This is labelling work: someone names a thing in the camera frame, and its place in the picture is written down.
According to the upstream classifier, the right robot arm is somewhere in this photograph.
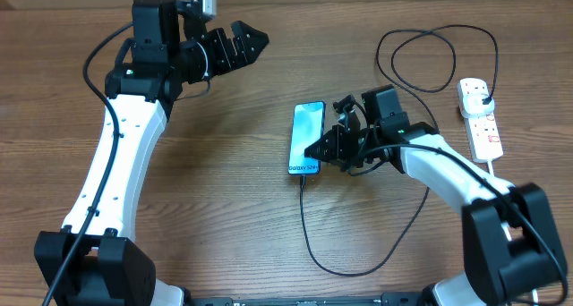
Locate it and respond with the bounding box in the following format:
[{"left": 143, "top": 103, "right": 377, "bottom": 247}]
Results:
[{"left": 288, "top": 86, "right": 568, "bottom": 305}]

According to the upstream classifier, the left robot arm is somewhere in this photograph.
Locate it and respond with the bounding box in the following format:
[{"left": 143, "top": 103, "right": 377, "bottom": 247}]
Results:
[{"left": 34, "top": 0, "right": 269, "bottom": 305}]

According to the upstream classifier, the Samsung Galaxy smartphone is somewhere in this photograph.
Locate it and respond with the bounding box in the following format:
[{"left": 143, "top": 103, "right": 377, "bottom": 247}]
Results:
[{"left": 288, "top": 101, "right": 325, "bottom": 175}]

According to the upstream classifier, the white power strip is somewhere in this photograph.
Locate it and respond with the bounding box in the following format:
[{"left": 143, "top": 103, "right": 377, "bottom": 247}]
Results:
[{"left": 457, "top": 78, "right": 503, "bottom": 163}]

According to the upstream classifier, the white charger plug adapter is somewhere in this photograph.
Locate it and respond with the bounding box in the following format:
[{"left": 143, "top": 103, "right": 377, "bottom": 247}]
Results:
[{"left": 460, "top": 95, "right": 495, "bottom": 119}]

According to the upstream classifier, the black USB charging cable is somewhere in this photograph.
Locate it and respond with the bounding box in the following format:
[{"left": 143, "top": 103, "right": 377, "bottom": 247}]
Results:
[{"left": 298, "top": 24, "right": 500, "bottom": 277}]

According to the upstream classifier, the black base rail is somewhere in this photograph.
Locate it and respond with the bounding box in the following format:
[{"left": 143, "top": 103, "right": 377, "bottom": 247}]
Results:
[{"left": 189, "top": 292, "right": 422, "bottom": 306}]

